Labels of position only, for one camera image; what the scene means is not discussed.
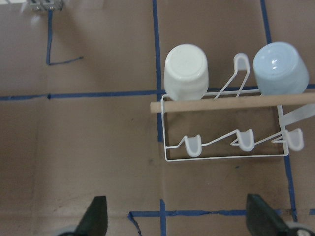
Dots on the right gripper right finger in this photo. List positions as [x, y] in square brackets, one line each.
[262, 220]

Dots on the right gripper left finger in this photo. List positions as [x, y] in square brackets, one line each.
[95, 220]

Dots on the light blue plastic cup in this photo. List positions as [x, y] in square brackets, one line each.
[279, 69]

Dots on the white plastic cup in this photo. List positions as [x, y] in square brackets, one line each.
[186, 75]

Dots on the white wire cup rack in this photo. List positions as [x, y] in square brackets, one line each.
[232, 124]

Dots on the aluminium frame post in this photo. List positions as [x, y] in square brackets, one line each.
[45, 5]

